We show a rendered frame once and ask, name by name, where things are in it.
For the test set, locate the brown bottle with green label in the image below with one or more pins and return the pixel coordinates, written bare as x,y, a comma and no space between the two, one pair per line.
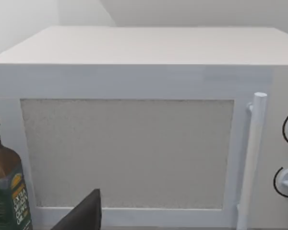
4,182

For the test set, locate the pale microwave oven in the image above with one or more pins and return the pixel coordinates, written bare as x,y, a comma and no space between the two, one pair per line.
144,48

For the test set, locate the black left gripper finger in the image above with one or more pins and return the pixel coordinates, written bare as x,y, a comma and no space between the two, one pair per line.
86,213

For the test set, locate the pale microwave door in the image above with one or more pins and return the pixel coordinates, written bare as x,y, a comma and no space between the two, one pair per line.
124,81

